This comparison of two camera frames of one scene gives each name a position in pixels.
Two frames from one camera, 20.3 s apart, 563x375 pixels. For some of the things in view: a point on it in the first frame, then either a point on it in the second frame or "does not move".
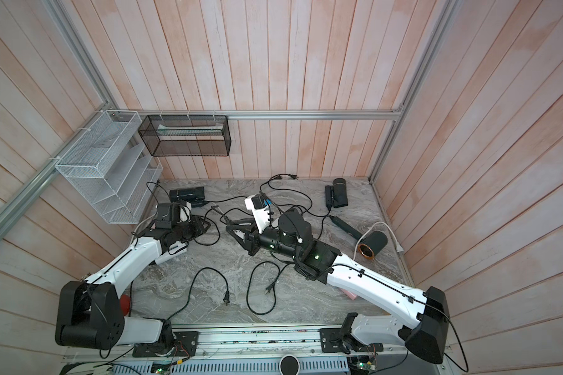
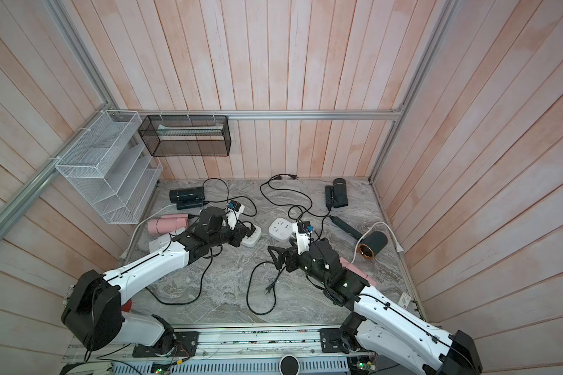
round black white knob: x=289 y=365 does not move
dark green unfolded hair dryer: x=370 y=244 does not move
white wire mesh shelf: x=111 y=166 does not move
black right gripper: x=256 y=239 → x=294 y=255
